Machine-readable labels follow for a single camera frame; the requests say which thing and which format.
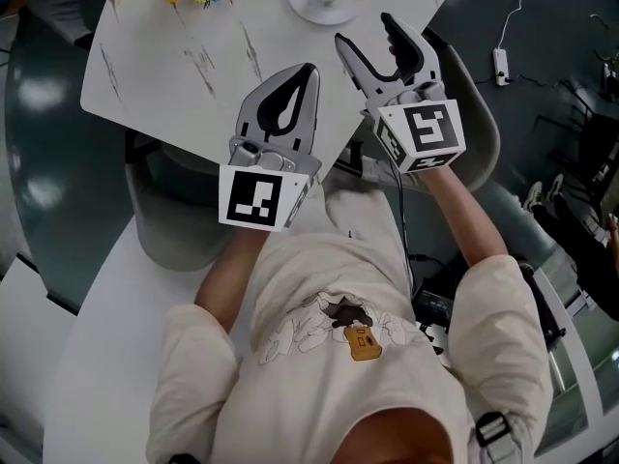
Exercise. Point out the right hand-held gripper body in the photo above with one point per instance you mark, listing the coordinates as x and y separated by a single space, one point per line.
430 128

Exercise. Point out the cream printed sweatshirt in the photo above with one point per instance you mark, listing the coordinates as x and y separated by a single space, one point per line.
314 389

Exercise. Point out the plain white table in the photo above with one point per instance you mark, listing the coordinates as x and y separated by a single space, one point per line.
97 365

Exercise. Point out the grey shell chair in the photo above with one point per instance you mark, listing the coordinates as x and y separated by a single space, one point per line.
58 3
174 230
479 133

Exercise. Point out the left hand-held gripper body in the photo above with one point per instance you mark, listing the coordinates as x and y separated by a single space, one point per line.
251 196

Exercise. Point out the person's right forearm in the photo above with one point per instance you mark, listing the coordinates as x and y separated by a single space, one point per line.
469 220

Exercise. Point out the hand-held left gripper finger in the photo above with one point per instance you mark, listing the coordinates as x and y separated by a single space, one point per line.
312 119
246 119

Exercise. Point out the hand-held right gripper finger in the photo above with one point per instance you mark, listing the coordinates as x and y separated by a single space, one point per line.
362 73
418 53

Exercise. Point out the large black bag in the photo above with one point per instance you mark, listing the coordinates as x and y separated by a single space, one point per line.
544 307

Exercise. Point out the cream trousers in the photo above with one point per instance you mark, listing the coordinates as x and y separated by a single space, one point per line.
362 215

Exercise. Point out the white power strip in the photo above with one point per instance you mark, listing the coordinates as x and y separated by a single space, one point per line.
502 66

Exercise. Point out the black metal chairs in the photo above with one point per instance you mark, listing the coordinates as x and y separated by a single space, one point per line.
595 138

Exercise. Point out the person's face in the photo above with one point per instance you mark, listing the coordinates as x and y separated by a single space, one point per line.
396 438

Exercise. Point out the white marble table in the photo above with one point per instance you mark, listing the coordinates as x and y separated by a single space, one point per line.
169 80

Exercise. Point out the person's left forearm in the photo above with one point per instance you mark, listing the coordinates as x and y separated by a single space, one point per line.
232 278

